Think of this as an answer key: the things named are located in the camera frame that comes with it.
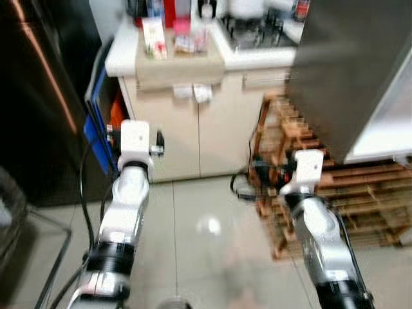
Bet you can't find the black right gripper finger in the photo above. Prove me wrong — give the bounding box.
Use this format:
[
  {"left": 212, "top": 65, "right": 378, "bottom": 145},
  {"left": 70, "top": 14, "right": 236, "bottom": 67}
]
[{"left": 250, "top": 154, "right": 268, "bottom": 188}]

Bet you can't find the grey mini fridge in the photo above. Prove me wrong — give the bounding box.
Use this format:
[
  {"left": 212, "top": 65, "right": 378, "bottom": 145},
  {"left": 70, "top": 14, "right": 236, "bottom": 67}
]
[{"left": 285, "top": 0, "right": 412, "bottom": 165}]

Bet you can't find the blue flat board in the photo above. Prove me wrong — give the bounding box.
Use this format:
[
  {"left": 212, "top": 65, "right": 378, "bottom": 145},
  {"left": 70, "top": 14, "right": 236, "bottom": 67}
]
[{"left": 83, "top": 67, "right": 120, "bottom": 176}]

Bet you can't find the orange flat board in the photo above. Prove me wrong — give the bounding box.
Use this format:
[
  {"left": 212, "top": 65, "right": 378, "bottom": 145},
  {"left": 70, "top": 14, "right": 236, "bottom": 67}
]
[{"left": 109, "top": 96, "right": 127, "bottom": 131}]

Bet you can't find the beige kitchen counter cabinet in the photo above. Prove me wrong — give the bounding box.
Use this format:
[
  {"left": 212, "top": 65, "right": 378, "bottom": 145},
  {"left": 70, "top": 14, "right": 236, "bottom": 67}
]
[{"left": 105, "top": 16, "right": 304, "bottom": 185}]

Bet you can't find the white paper tag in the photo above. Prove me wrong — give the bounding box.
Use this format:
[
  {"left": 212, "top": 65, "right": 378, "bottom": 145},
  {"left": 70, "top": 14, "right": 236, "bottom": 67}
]
[
  {"left": 192, "top": 83, "right": 214, "bottom": 104},
  {"left": 172, "top": 83, "right": 193, "bottom": 101}
]

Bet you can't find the beige counter towel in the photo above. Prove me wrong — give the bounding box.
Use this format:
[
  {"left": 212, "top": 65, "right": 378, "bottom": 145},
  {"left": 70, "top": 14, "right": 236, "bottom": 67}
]
[{"left": 134, "top": 45, "right": 227, "bottom": 91}]

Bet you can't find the wooden slatted rack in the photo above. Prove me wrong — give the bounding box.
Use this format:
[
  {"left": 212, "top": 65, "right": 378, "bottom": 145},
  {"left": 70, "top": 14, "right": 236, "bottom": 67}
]
[{"left": 250, "top": 93, "right": 412, "bottom": 262}]

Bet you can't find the tall black refrigerator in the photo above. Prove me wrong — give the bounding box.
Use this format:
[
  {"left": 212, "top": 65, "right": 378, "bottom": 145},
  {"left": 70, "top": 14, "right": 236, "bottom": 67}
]
[{"left": 0, "top": 0, "right": 120, "bottom": 208}]

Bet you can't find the white pink drink carton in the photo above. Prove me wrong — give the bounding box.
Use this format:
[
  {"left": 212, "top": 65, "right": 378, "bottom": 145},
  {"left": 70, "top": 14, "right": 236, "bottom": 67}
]
[{"left": 141, "top": 17, "right": 169, "bottom": 61}]

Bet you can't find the clear tub pink lid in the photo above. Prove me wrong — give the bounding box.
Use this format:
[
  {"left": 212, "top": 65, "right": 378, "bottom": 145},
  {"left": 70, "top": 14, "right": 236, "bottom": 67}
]
[{"left": 172, "top": 17, "right": 194, "bottom": 54}]

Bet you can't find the clear food package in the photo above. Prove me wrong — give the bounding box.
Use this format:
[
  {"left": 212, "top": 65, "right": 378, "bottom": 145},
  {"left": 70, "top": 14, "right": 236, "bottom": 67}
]
[{"left": 191, "top": 25, "right": 211, "bottom": 54}]

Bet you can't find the red box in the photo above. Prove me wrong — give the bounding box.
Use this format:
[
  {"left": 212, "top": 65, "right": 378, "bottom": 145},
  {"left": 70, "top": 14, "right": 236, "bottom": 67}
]
[{"left": 162, "top": 0, "right": 178, "bottom": 30}]

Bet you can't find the steel gas stove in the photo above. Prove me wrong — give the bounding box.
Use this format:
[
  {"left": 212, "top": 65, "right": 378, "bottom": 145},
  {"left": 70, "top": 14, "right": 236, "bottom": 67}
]
[{"left": 222, "top": 13, "right": 301, "bottom": 53}]

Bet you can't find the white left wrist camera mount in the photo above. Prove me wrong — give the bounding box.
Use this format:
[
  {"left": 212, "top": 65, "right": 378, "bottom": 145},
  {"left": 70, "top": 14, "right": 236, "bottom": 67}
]
[{"left": 119, "top": 120, "right": 156, "bottom": 172}]

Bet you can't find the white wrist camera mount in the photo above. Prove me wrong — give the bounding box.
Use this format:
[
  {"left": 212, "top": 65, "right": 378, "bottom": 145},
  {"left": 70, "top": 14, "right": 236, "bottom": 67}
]
[
  {"left": 283, "top": 149, "right": 325, "bottom": 194},
  {"left": 119, "top": 120, "right": 156, "bottom": 172}
]

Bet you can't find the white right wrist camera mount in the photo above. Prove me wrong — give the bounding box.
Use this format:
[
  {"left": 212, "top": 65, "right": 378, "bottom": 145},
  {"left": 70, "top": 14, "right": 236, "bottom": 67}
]
[{"left": 283, "top": 149, "right": 325, "bottom": 194}]

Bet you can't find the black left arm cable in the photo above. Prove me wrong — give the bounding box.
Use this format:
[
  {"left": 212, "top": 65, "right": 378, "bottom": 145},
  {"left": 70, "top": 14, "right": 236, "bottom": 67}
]
[{"left": 48, "top": 137, "right": 92, "bottom": 309}]

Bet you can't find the metal wire frame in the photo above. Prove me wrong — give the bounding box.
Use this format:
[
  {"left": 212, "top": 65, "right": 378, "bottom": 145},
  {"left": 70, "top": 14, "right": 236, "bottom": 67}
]
[{"left": 0, "top": 166, "right": 72, "bottom": 309}]

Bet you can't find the white pot with handle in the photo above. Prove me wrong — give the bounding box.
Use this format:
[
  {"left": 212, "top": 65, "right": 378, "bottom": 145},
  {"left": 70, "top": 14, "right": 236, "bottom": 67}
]
[{"left": 228, "top": 0, "right": 267, "bottom": 19}]

